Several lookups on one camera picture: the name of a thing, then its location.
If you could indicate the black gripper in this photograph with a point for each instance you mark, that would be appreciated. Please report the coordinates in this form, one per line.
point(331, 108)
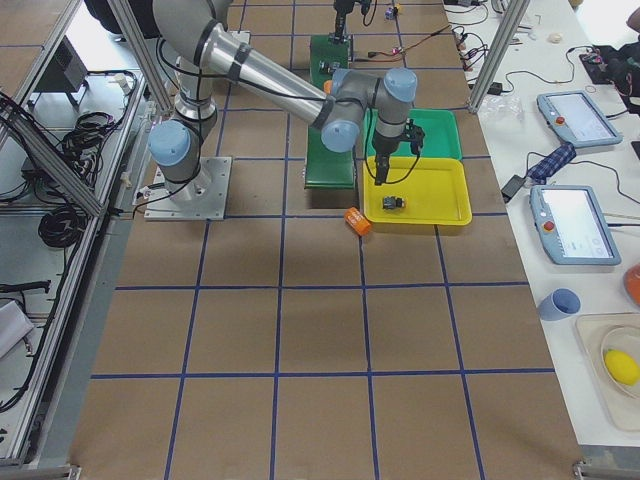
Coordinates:
point(383, 147)

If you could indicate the yellow mushroom push button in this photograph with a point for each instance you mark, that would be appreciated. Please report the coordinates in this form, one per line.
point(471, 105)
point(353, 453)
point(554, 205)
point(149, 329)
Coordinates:
point(393, 203)

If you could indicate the orange bottle with white numbers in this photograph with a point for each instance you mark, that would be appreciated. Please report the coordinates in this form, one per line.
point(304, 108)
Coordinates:
point(357, 221)

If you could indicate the green plastic tray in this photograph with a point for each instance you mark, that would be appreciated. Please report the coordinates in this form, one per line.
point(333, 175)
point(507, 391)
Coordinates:
point(440, 128)

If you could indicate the yellow plastic tray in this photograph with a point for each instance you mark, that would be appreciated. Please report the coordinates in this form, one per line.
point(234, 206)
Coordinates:
point(435, 191)

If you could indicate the black power adapter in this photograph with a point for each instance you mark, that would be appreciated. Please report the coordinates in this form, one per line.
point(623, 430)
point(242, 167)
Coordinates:
point(511, 188)

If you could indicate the folded blue checkered umbrella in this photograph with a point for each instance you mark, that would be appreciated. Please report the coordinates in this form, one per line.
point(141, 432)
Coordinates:
point(551, 164)

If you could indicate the teach pendant far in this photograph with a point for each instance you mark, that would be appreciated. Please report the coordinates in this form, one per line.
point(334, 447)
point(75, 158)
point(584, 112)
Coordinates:
point(575, 118)

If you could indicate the teach pendant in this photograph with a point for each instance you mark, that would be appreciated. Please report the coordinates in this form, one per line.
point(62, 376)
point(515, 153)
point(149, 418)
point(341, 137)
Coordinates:
point(575, 118)
point(571, 226)

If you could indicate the teach pendant near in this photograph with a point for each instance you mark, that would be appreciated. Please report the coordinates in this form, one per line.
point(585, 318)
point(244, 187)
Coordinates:
point(571, 226)

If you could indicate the blue plastic cup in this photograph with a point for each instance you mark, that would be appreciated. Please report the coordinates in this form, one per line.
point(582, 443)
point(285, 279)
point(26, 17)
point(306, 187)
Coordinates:
point(559, 304)

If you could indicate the beige tray with bowl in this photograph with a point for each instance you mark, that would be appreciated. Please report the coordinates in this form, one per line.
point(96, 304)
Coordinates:
point(611, 344)

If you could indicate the yellow lemon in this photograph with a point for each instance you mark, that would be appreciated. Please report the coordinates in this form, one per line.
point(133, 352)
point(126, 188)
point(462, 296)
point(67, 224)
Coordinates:
point(622, 367)

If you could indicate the aluminium frame post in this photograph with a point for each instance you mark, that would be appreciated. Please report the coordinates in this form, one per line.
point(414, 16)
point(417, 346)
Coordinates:
point(497, 50)

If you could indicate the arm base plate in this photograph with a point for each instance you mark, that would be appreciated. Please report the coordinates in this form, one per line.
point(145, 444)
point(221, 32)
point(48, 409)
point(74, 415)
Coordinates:
point(204, 198)

